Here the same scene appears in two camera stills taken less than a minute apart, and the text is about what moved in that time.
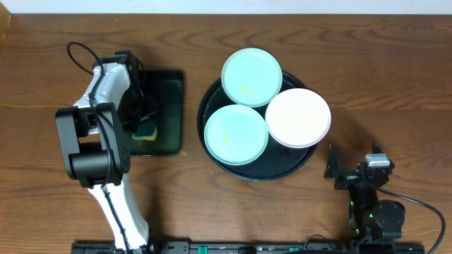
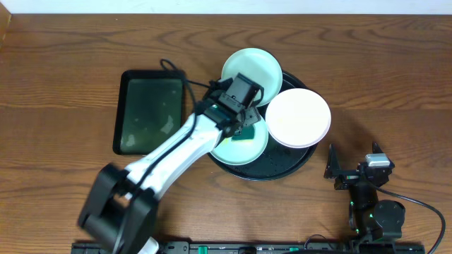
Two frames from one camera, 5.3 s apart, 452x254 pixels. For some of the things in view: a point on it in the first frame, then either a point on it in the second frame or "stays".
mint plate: (236, 135) stays
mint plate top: (251, 77) stays
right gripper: (352, 177) stays
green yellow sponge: (145, 132) → (247, 132)
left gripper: (142, 115) → (249, 118)
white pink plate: (298, 118) stays
